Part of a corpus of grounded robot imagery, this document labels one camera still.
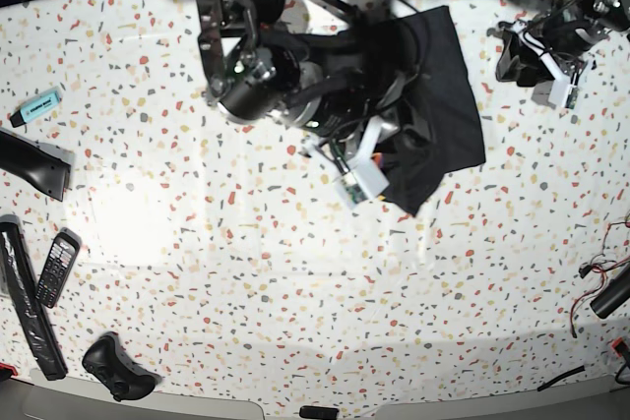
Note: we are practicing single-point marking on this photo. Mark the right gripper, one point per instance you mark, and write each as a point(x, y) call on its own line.
point(347, 149)

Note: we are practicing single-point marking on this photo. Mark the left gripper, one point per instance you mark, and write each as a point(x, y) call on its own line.
point(548, 54)

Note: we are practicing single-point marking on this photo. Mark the black T-shirt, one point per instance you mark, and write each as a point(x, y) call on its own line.
point(430, 130)

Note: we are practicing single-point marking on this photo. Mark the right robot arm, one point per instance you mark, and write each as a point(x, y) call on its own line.
point(338, 89)

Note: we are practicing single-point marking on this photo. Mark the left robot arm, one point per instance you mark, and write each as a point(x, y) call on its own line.
point(612, 15)

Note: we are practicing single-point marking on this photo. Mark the small black box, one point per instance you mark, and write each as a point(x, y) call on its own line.
point(315, 412)

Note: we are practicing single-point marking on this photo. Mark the light blue highlighter marker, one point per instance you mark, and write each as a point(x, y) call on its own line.
point(35, 107)

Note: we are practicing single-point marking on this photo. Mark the black TV remote control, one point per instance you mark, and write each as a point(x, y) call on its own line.
point(60, 259)

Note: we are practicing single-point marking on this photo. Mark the small red clip right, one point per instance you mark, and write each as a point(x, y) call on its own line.
point(621, 348)

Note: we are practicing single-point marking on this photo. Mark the small red clip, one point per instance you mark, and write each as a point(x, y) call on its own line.
point(7, 372)
point(621, 348)

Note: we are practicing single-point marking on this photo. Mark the black game controller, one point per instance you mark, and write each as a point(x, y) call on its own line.
point(109, 365)

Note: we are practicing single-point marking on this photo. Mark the long black plastic bar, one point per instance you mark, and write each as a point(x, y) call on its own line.
point(33, 319)

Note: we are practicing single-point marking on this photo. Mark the small red clip left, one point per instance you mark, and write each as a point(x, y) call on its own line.
point(7, 372)

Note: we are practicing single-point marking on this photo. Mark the black cylinder with wires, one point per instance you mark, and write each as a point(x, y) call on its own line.
point(613, 296)

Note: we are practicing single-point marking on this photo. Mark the black curved plastic handle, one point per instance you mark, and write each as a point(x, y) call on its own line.
point(45, 172)

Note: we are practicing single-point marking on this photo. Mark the black cable tie strip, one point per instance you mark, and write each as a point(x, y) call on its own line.
point(568, 374)

